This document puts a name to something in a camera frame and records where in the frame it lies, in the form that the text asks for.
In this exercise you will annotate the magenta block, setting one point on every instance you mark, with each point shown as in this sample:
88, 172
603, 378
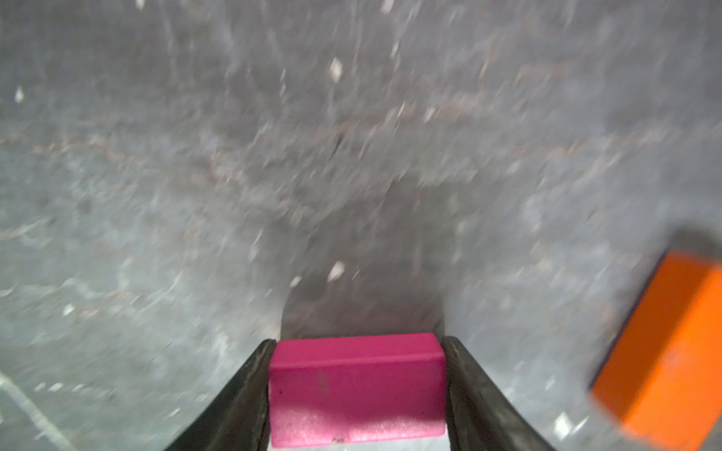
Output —
357, 390

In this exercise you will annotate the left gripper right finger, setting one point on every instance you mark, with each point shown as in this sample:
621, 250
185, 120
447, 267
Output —
478, 415

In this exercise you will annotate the orange block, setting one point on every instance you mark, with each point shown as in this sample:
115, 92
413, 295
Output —
661, 381

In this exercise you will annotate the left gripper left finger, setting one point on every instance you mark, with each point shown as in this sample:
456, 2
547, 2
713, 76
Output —
238, 417

